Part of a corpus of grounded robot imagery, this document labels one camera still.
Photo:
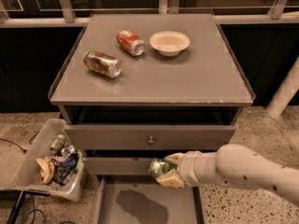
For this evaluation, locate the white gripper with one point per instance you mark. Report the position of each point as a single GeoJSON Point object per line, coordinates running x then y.
{"type": "Point", "coordinates": [189, 169]}

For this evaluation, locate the crushed green can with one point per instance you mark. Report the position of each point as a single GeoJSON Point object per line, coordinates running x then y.
{"type": "Point", "coordinates": [159, 167]}

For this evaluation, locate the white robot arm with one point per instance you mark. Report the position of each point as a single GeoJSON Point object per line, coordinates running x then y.
{"type": "Point", "coordinates": [231, 166]}

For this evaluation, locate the grey bottom drawer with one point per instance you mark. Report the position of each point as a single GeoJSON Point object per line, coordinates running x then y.
{"type": "Point", "coordinates": [140, 200]}

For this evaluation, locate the grey drawer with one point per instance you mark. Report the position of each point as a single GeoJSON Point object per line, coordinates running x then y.
{"type": "Point", "coordinates": [140, 166]}
{"type": "Point", "coordinates": [140, 200]}
{"type": "Point", "coordinates": [149, 137]}

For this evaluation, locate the grey middle drawer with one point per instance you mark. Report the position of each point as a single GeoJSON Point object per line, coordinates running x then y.
{"type": "Point", "coordinates": [140, 166]}

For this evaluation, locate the grey drawer cabinet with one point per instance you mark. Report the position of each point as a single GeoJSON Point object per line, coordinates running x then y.
{"type": "Point", "coordinates": [203, 85]}

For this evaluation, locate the grey top drawer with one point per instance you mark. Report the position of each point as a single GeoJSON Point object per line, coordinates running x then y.
{"type": "Point", "coordinates": [149, 137]}

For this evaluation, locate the small can in bin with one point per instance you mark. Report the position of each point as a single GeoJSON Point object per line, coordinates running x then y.
{"type": "Point", "coordinates": [58, 143]}

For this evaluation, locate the brown soda can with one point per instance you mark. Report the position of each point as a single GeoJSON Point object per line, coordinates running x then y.
{"type": "Point", "coordinates": [102, 63]}

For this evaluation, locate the red soda can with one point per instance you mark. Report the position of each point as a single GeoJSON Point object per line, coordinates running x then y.
{"type": "Point", "coordinates": [130, 42]}

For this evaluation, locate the dark blue snack bag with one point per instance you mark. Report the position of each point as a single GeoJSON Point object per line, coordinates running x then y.
{"type": "Point", "coordinates": [64, 169]}

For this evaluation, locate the clear plastic bin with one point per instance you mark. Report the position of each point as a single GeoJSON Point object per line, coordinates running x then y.
{"type": "Point", "coordinates": [27, 176]}

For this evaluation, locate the tan crumpled object in bin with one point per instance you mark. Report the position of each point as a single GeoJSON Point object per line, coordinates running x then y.
{"type": "Point", "coordinates": [47, 170]}

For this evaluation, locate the white paper bowl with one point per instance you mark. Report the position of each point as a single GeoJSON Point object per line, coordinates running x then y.
{"type": "Point", "coordinates": [169, 43]}

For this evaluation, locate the white pole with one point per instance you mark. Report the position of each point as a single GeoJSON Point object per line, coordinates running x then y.
{"type": "Point", "coordinates": [287, 89]}

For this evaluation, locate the metal window railing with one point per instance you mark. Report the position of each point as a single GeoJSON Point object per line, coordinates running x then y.
{"type": "Point", "coordinates": [70, 11]}

